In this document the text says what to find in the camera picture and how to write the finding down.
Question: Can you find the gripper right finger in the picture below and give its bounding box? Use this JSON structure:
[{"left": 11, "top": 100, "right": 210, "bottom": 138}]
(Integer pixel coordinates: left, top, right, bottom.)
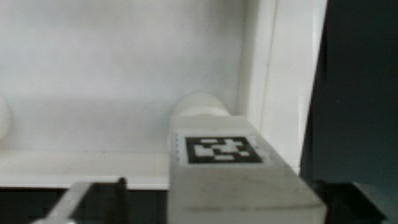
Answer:
[{"left": 313, "top": 181, "right": 386, "bottom": 224}]

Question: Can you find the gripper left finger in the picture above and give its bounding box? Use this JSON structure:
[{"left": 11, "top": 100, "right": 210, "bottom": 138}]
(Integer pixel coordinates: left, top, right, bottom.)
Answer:
[{"left": 33, "top": 178, "right": 129, "bottom": 224}]

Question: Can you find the white square tabletop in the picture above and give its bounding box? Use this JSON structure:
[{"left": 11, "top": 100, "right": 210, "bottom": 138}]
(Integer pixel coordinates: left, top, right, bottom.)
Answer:
[{"left": 0, "top": 0, "right": 329, "bottom": 189}]

